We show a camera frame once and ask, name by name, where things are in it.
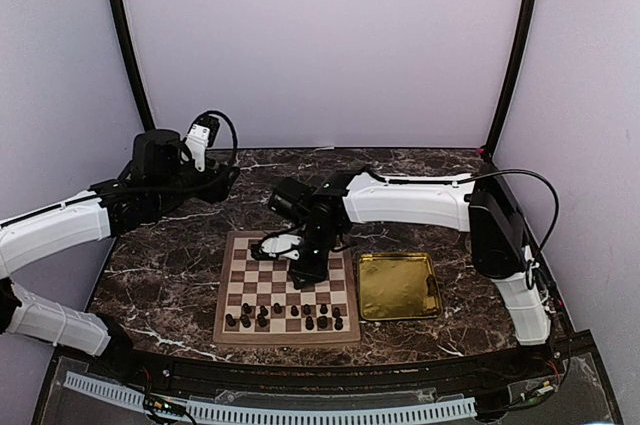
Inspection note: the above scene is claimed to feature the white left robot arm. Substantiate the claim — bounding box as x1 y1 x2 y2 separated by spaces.
1 125 240 381

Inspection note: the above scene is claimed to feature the left black frame post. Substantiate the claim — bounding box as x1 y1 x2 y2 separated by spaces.
109 0 155 131

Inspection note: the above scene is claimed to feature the gold metal tray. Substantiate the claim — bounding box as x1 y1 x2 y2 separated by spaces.
358 253 443 322

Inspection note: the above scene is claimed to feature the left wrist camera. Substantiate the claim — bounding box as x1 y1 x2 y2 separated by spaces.
182 114 220 172

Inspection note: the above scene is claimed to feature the black frame post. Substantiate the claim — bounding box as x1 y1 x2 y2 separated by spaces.
480 0 536 162
109 0 155 131

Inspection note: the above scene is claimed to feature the black front rail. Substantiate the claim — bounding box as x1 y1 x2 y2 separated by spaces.
165 359 488 393

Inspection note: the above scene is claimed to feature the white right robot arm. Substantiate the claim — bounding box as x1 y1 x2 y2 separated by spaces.
251 168 552 379

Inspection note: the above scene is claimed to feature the white slotted cable duct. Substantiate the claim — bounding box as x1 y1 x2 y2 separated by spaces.
63 372 477 424

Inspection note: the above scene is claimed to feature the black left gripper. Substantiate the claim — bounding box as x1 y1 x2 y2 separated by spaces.
150 156 239 214

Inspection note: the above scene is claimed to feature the wooden chess board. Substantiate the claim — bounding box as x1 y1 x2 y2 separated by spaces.
213 231 361 347

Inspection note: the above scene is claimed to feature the right black frame post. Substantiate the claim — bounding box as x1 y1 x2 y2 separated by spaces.
480 0 536 162

